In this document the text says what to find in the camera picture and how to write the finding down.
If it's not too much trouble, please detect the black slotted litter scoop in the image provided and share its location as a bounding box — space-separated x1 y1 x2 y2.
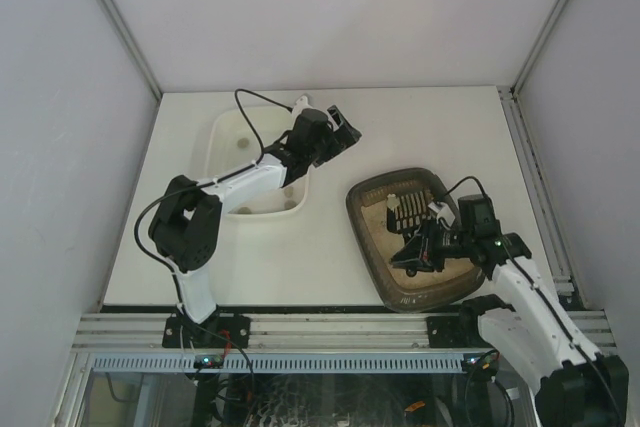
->
386 190 430 241

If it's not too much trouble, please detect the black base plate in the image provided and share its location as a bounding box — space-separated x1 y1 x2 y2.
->
162 314 251 349
426 315 487 348

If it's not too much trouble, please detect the aluminium mounting rail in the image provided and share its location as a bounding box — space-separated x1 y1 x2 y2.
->
72 310 616 354

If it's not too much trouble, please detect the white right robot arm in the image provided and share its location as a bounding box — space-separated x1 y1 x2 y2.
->
386 194 629 426

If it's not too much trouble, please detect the dark translucent litter box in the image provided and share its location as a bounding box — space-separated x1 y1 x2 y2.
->
346 167 485 313

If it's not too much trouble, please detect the green clump in box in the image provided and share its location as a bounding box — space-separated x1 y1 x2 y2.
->
386 194 400 211

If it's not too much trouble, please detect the beige pellet litter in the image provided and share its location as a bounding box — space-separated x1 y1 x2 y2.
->
353 186 482 296

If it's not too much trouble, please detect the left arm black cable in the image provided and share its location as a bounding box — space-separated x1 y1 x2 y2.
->
133 88 301 308

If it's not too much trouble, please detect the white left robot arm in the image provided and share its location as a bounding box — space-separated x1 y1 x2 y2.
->
148 106 361 325

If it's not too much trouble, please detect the white plastic bin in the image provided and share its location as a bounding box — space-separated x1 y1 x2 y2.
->
204 104 310 221

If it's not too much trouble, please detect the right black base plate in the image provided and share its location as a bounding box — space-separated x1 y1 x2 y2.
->
426 315 487 348

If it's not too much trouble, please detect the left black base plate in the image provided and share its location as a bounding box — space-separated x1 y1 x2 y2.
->
162 314 251 349

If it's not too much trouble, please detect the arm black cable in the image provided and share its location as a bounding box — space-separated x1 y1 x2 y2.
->
133 88 301 308
434 175 626 427

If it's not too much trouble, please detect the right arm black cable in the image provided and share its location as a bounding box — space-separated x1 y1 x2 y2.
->
434 175 626 427

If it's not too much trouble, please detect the grey slotted cable duct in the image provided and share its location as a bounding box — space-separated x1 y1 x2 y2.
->
93 352 469 374

